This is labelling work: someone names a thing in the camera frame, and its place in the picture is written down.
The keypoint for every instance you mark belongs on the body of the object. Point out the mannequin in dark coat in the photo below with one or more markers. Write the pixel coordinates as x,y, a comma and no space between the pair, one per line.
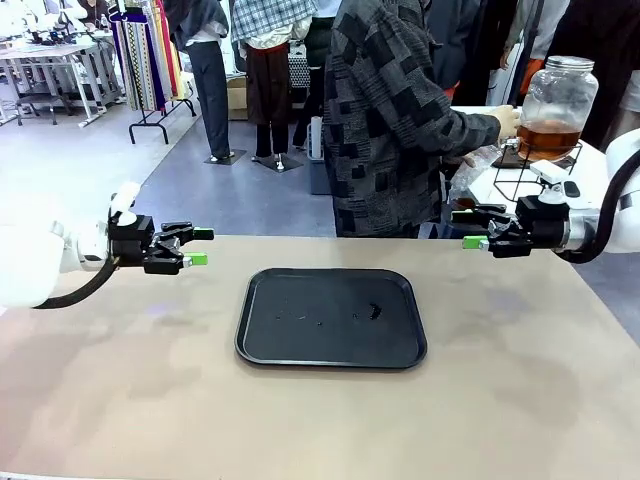
460,40

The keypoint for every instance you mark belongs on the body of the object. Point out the red hanging fabric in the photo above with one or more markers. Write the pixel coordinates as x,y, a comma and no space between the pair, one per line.
167,50

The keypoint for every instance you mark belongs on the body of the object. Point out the person's left hand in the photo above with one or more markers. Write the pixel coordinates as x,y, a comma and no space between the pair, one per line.
475,160

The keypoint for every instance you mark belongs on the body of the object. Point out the person in patchwork jacket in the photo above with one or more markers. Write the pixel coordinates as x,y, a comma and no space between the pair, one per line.
385,125

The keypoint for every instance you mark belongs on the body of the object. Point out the person's right forearm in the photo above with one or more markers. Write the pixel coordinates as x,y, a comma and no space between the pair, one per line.
470,131

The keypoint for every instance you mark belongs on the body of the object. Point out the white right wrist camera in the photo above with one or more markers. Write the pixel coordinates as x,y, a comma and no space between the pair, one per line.
550,172

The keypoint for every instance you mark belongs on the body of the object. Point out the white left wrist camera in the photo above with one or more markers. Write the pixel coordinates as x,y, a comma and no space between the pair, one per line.
125,200

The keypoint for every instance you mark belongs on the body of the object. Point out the white upright box appliance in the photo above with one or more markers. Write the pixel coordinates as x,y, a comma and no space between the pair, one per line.
317,137

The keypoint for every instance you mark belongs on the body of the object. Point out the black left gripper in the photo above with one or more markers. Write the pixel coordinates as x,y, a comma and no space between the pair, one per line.
130,240

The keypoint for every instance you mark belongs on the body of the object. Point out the black plastic serving tray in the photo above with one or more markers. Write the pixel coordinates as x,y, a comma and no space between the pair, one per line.
330,342

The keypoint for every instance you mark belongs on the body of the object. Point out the white metal workbench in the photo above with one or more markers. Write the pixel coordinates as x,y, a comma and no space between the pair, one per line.
45,52

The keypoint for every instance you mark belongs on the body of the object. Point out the blue hanging fabric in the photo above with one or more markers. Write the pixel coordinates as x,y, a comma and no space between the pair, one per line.
156,75

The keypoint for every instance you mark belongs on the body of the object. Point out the brown cardboard box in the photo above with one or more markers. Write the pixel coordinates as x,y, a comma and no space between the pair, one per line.
237,97

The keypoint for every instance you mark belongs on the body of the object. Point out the mannequin in dark trousers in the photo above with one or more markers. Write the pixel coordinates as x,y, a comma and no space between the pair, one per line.
210,90

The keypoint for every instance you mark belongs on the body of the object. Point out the cream patterned hanging fabric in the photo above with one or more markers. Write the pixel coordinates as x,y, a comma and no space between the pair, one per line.
136,60

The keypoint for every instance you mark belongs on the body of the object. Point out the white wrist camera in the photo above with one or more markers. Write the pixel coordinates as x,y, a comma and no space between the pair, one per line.
550,172
125,200

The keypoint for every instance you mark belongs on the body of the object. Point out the yellow hanging fabric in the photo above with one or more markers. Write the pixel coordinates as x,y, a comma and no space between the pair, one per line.
177,65

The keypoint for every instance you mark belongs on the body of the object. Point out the tall clear iced cup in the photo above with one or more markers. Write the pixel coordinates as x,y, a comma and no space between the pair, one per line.
467,184

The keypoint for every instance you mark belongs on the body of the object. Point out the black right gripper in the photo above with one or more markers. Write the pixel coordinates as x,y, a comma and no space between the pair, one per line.
547,225

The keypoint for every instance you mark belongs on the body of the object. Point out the mannequin in grey jacket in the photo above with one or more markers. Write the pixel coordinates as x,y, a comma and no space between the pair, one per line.
542,30

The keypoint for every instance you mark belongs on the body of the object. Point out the mannequin in plaid shirt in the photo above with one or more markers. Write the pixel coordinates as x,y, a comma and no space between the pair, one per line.
267,80

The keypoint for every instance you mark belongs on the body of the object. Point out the black clothes rack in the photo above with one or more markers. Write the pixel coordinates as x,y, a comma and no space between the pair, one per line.
131,134

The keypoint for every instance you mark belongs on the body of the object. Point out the glass drink dispenser jar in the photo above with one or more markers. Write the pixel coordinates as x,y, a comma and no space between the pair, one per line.
560,95

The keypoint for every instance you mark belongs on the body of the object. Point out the person's right hand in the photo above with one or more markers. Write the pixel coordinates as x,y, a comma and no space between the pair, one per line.
507,120

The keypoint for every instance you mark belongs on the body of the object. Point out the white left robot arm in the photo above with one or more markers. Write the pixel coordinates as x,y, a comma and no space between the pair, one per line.
30,265

